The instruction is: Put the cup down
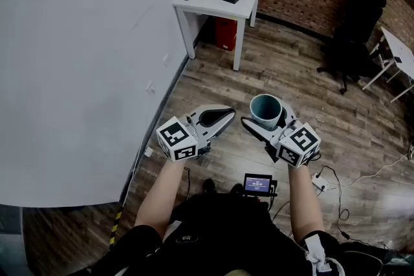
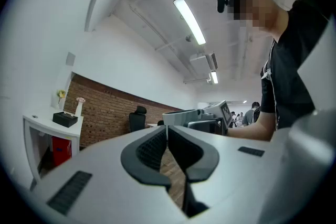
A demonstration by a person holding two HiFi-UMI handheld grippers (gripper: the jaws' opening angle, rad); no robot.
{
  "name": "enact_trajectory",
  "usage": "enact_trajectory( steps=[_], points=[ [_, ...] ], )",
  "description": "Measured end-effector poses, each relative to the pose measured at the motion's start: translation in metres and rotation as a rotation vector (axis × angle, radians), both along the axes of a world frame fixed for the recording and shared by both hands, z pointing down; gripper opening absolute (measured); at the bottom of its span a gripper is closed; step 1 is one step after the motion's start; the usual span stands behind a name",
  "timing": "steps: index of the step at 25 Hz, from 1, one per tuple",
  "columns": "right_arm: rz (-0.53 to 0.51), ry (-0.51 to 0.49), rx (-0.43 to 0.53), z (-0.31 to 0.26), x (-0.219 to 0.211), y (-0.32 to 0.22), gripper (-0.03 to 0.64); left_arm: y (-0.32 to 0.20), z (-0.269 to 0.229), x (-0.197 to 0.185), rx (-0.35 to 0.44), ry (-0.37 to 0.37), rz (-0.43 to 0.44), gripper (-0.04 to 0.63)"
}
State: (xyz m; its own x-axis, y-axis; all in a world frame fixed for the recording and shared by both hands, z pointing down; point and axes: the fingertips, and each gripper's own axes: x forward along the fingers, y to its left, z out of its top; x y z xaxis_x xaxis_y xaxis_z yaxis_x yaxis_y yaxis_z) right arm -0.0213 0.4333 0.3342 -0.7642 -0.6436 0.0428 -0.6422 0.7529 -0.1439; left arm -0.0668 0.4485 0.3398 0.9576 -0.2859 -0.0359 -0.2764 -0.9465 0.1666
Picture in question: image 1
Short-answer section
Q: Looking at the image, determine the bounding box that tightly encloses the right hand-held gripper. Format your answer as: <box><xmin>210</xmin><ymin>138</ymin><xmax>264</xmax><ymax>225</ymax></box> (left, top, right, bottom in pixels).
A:
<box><xmin>241</xmin><ymin>100</ymin><xmax>321</xmax><ymax>169</ymax></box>

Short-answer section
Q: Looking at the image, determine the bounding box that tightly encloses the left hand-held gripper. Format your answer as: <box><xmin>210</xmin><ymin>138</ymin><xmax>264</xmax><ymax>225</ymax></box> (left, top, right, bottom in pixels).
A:
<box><xmin>156</xmin><ymin>104</ymin><xmax>236</xmax><ymax>162</ymax></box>

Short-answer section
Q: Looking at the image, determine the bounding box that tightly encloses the blue-grey cup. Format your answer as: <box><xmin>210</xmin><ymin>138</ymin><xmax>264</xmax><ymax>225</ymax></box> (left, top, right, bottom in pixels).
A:
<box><xmin>249</xmin><ymin>93</ymin><xmax>283</xmax><ymax>131</ymax></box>

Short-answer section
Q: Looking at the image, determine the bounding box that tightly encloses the person's left forearm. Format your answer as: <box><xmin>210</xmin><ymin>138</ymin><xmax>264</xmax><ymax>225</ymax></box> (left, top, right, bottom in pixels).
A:
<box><xmin>134</xmin><ymin>156</ymin><xmax>191</xmax><ymax>239</ymax></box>

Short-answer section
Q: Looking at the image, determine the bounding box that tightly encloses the person's right forearm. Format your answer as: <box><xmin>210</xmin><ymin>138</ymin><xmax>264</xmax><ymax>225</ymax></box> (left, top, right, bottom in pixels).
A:
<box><xmin>287</xmin><ymin>164</ymin><xmax>325</xmax><ymax>242</ymax></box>

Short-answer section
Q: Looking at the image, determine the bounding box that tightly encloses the small screen device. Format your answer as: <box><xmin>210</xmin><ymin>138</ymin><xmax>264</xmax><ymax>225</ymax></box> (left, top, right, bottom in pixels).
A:
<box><xmin>243</xmin><ymin>173</ymin><xmax>278</xmax><ymax>198</ymax></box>

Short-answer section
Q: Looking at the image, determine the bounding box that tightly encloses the white power strip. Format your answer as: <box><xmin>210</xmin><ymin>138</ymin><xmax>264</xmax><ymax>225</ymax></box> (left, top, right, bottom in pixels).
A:
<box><xmin>310</xmin><ymin>173</ymin><xmax>330</xmax><ymax>191</ymax></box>

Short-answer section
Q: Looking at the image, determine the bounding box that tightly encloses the red box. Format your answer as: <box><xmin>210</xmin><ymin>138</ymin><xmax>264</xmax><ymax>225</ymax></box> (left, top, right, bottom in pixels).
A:
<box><xmin>213</xmin><ymin>16</ymin><xmax>238</xmax><ymax>52</ymax></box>

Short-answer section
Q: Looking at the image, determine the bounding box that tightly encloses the white table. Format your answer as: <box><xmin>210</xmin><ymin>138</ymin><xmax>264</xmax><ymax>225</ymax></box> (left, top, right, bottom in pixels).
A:
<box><xmin>171</xmin><ymin>0</ymin><xmax>265</xmax><ymax>71</ymax></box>

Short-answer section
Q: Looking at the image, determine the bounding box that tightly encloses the person's black clothing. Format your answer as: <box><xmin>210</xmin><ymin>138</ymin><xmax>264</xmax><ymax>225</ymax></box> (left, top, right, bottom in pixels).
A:
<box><xmin>87</xmin><ymin>192</ymin><xmax>382</xmax><ymax>276</ymax></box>

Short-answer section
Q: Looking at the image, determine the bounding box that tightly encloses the black office chair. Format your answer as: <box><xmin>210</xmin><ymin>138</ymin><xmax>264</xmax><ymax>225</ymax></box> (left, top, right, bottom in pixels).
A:
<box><xmin>316</xmin><ymin>0</ymin><xmax>387</xmax><ymax>96</ymax></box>

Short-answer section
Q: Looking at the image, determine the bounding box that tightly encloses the yellow black hazard strip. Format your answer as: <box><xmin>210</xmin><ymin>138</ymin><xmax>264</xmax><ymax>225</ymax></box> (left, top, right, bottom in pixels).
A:
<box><xmin>109</xmin><ymin>209</ymin><xmax>124</xmax><ymax>249</ymax></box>

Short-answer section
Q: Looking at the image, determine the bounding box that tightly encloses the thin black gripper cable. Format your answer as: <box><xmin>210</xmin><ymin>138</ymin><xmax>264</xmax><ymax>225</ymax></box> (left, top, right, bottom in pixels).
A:
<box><xmin>183</xmin><ymin>166</ymin><xmax>191</xmax><ymax>201</ymax></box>

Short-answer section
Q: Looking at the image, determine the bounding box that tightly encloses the black floor cable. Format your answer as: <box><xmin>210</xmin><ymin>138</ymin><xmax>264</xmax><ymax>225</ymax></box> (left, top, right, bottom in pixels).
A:
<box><xmin>315</xmin><ymin>165</ymin><xmax>394</xmax><ymax>249</ymax></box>

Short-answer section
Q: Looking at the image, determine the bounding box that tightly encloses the white floor cable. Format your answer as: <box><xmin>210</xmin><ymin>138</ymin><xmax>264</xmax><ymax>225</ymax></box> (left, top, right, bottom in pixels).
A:
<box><xmin>328</xmin><ymin>153</ymin><xmax>414</xmax><ymax>190</ymax></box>

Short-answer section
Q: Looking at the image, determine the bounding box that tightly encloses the white cloth strap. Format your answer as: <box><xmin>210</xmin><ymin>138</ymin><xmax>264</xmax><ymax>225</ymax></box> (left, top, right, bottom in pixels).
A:
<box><xmin>303</xmin><ymin>233</ymin><xmax>345</xmax><ymax>276</ymax></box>

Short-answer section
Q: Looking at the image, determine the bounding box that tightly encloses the white desk with frame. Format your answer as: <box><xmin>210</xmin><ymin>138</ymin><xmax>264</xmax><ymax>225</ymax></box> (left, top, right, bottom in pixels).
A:
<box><xmin>361</xmin><ymin>26</ymin><xmax>414</xmax><ymax>103</ymax></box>

